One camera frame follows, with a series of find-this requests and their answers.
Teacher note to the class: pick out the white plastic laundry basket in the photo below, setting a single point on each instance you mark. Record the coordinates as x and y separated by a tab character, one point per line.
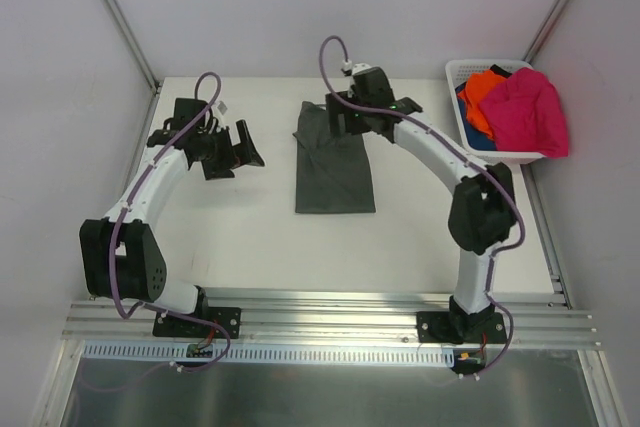
457	73

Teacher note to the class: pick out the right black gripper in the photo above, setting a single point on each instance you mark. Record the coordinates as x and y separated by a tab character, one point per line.
341	110

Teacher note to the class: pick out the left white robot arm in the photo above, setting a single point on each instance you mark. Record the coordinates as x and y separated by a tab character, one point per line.
121	257

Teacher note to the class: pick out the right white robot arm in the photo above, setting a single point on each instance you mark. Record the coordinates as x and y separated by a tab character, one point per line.
480	216

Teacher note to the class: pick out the aluminium mounting rail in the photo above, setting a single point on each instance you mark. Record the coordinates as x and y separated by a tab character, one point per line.
542	321

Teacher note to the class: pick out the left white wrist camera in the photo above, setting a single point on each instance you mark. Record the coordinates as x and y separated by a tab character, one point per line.
220	110

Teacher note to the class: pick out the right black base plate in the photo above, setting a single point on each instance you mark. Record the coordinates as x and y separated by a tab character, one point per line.
449	328

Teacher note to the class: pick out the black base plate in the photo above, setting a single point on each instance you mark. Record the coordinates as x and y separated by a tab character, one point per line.
449	328
228	318

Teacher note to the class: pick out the grey t shirt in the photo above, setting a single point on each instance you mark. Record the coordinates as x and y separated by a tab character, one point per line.
333	174

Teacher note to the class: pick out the blue t shirt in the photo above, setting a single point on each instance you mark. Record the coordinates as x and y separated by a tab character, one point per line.
476	139

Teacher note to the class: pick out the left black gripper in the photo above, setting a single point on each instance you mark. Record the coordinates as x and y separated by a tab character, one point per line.
225	151

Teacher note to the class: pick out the orange t shirt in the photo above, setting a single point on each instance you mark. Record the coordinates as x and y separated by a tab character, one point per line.
477	87

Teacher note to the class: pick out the pink t shirt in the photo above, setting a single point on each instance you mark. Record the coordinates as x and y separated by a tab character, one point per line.
526	115

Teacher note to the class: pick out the left aluminium corner post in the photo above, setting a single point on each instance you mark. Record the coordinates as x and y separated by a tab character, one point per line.
124	29

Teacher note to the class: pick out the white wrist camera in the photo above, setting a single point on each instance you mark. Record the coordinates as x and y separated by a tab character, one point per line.
220	110
350	68

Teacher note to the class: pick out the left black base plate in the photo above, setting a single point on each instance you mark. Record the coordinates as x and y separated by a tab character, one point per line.
228	318

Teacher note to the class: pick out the white slotted cable duct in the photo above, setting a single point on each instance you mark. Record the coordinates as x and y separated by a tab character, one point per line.
183	352

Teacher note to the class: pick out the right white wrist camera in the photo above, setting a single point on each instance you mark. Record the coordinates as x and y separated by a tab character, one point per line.
350	68

